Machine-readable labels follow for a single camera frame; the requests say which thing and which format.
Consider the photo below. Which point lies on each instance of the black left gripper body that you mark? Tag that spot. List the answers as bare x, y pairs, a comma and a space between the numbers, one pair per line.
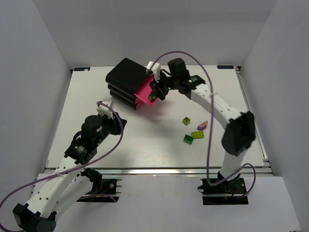
117, 123

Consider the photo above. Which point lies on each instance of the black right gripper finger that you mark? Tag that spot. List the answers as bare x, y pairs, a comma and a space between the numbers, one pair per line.
161, 94
154, 88

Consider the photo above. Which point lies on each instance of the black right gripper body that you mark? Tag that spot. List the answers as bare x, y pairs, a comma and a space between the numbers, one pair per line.
159, 87

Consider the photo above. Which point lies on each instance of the small green lego brick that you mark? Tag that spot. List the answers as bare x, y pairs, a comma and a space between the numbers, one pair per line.
151, 98

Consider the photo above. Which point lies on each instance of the pink top drawer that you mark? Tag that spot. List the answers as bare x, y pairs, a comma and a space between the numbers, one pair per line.
144, 90

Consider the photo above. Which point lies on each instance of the pink drawer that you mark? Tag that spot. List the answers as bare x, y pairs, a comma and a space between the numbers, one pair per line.
139, 104
144, 90

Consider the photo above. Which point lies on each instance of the dark green lego brick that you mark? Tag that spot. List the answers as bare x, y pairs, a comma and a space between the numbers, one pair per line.
188, 139

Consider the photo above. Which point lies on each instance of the lime long lego brick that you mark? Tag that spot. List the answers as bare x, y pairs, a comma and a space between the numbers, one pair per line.
197, 134

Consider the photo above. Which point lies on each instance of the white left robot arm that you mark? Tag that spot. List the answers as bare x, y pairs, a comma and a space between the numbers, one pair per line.
72, 180

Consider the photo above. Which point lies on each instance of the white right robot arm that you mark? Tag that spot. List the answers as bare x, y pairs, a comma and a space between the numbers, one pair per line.
239, 128

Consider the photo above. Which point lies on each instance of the pink lower drawer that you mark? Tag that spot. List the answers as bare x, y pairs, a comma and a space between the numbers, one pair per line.
139, 104

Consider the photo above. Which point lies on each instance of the black drawer cabinet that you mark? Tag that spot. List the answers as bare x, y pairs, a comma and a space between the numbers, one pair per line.
124, 79

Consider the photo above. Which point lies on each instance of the lime square lego brick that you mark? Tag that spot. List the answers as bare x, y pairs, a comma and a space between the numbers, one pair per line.
186, 120

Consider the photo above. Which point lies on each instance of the purple butterfly lego brick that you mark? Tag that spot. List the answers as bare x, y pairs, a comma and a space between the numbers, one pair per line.
202, 126

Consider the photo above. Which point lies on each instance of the blue label right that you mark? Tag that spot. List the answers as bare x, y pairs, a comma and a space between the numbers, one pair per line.
225, 66

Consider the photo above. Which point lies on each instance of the blue label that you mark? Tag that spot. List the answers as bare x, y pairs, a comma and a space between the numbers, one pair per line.
225, 66
81, 69

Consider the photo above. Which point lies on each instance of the blue label left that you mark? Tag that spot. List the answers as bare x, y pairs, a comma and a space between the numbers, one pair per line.
81, 69

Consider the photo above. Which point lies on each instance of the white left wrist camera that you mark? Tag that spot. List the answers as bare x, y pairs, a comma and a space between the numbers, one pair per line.
104, 108

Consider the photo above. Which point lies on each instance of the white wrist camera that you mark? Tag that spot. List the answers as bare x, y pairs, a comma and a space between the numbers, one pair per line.
154, 69
104, 108

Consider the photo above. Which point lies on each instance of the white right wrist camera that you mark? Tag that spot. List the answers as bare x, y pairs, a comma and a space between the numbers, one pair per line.
154, 69

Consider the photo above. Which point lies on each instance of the aluminium table edge rail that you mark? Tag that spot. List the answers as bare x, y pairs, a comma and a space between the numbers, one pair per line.
186, 171

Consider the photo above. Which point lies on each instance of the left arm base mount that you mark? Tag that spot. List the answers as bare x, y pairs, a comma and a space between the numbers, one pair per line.
107, 192

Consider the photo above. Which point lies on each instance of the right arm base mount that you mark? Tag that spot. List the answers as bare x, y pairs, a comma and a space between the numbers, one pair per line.
219, 195

